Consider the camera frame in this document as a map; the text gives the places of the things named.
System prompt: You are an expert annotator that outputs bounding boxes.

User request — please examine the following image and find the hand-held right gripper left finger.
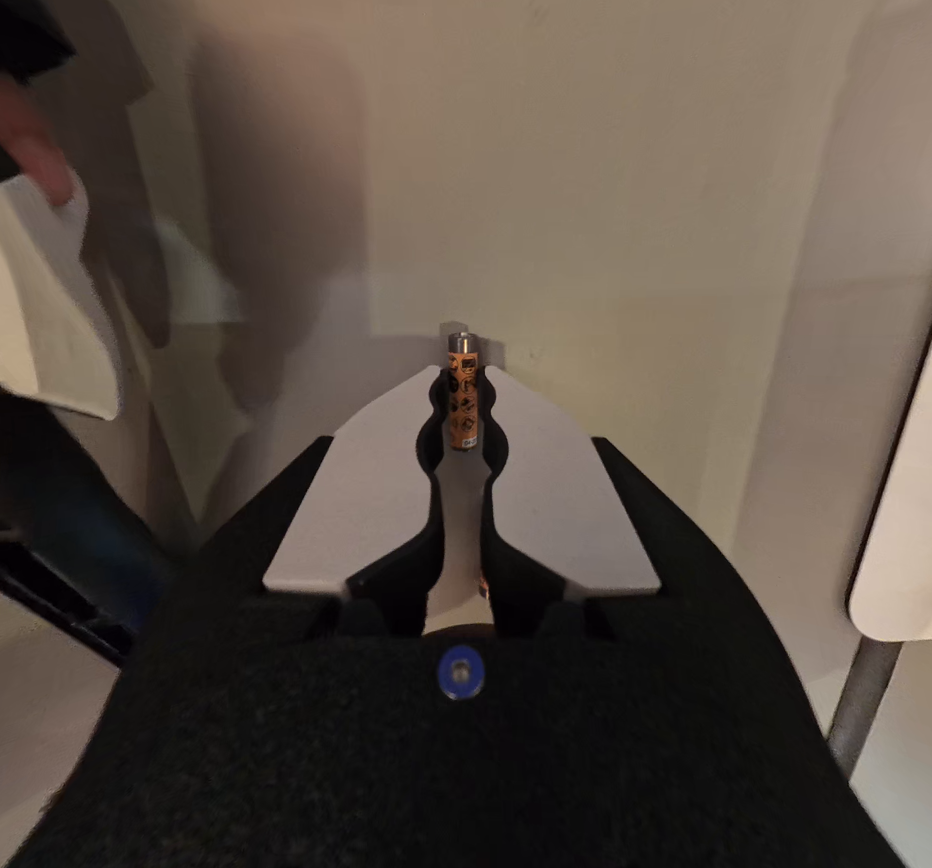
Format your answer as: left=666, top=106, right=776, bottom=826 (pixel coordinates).
left=261, top=364, right=447, bottom=637

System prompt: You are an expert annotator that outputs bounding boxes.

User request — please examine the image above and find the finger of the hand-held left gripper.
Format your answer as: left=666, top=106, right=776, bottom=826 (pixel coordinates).
left=0, top=172, right=122, bottom=422

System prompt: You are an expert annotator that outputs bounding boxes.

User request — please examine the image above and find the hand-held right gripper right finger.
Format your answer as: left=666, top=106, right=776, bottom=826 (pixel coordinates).
left=479, top=364, right=664, bottom=639

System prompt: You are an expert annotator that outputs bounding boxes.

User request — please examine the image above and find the orange battery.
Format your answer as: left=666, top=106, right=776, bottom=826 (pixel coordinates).
left=446, top=329, right=482, bottom=454

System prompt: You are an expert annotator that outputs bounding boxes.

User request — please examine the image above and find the person's left hand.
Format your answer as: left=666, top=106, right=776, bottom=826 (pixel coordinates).
left=0, top=74, right=77, bottom=208

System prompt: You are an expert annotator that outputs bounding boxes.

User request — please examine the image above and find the grey metal rod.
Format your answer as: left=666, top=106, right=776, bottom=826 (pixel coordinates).
left=826, top=636, right=907, bottom=785

